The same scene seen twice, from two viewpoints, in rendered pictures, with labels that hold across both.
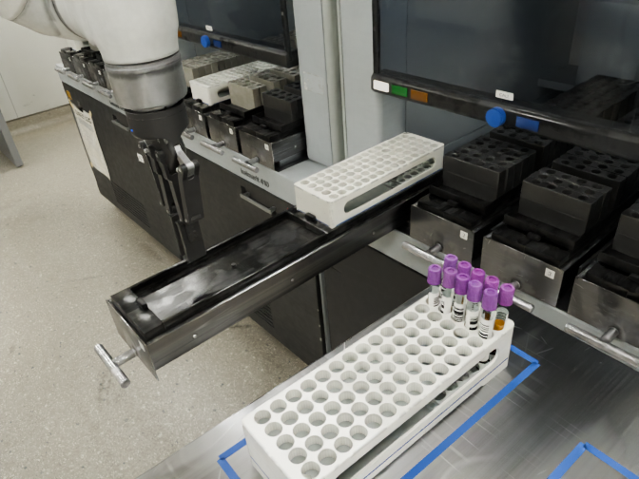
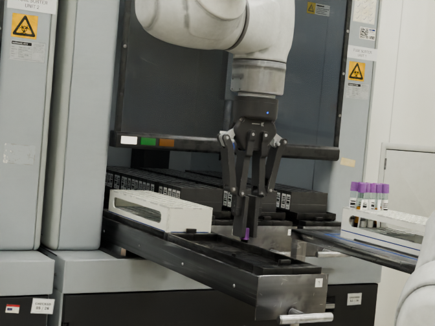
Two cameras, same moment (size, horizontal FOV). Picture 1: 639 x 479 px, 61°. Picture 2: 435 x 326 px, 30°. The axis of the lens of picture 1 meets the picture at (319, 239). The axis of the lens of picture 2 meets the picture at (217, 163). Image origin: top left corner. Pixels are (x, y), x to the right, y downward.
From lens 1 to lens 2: 1.67 m
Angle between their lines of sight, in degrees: 82
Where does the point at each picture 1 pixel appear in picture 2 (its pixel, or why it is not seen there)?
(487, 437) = not seen: hidden behind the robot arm
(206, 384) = not seen: outside the picture
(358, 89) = (85, 151)
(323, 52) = (41, 120)
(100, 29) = (287, 37)
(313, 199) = (194, 212)
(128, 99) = (281, 86)
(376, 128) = (102, 185)
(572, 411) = not seen: hidden behind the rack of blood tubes
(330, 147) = (33, 222)
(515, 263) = (270, 236)
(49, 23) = (235, 28)
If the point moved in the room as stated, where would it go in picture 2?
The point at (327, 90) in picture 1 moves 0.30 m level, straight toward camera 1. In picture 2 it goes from (39, 159) to (181, 173)
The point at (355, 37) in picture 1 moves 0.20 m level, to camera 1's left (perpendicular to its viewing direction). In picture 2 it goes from (87, 103) to (55, 100)
